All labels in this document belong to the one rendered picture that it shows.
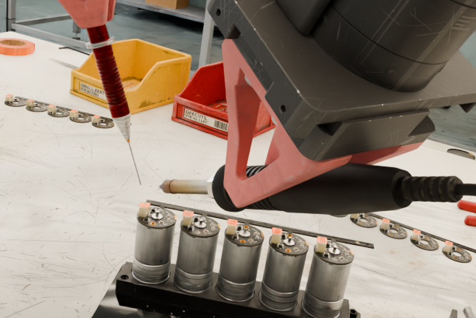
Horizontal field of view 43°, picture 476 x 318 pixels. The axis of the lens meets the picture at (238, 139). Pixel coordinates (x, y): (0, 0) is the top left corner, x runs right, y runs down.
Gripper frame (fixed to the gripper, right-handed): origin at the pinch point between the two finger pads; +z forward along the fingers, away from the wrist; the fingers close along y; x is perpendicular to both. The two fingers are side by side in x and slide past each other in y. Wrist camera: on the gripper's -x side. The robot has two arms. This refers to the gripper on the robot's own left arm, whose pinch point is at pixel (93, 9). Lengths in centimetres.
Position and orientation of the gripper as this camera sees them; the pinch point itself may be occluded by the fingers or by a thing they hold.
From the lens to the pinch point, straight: 34.0
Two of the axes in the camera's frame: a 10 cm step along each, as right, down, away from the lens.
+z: 1.9, 9.2, 3.3
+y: 0.9, -3.5, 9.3
